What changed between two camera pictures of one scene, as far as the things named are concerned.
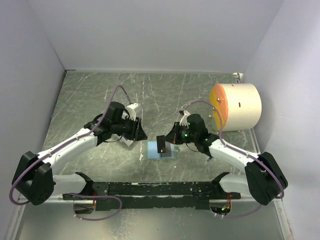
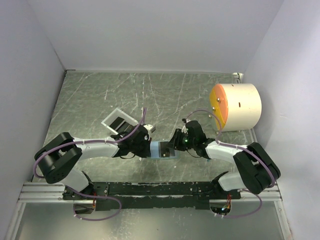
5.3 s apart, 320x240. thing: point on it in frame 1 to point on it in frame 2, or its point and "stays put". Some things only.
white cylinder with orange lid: [240, 105] stays put
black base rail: [121, 196] stays put
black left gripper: [137, 133] to [146, 153]
